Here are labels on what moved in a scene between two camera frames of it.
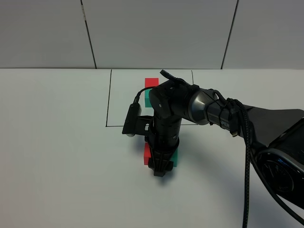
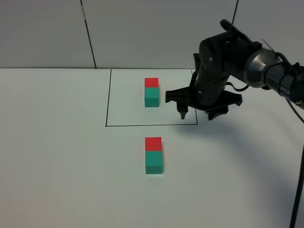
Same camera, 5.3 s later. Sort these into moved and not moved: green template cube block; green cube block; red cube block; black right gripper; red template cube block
Moved: red cube block; green cube block; black right gripper
Not moved: red template cube block; green template cube block
